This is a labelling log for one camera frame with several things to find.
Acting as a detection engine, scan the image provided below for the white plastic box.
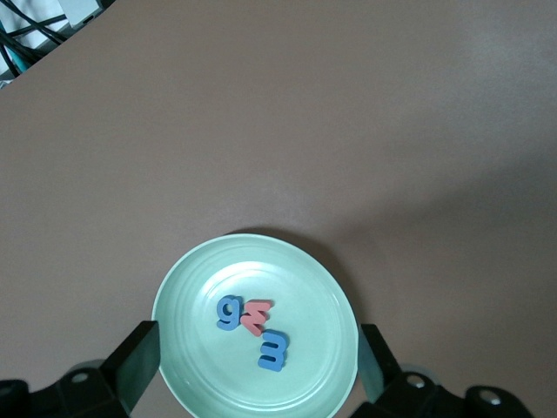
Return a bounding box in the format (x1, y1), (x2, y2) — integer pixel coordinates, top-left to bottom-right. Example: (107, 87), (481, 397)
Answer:
(58, 0), (106, 28)

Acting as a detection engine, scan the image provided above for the green plate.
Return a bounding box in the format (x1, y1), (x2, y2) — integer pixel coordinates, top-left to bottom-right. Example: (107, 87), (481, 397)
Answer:
(151, 233), (360, 418)

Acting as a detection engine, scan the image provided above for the blue foam letter g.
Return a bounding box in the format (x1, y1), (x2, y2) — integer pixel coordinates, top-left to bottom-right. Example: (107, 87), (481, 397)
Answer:
(216, 294), (245, 333)

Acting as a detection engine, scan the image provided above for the black cable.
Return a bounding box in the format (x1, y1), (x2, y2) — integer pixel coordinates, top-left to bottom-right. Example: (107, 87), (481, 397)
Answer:
(0, 0), (70, 78)

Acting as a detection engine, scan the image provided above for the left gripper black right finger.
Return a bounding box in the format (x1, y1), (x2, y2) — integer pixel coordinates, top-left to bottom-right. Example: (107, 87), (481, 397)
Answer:
(356, 324), (534, 418)

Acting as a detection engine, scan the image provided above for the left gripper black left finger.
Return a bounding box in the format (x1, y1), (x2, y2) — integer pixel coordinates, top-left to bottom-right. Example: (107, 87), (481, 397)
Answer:
(0, 320), (161, 418)

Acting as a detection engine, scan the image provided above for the blue foam letter e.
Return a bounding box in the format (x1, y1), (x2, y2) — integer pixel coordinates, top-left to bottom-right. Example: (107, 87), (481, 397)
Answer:
(257, 329), (291, 373)

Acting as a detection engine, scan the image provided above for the red foam letter w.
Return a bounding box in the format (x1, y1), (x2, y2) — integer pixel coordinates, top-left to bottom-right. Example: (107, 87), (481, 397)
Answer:
(240, 298), (274, 339)

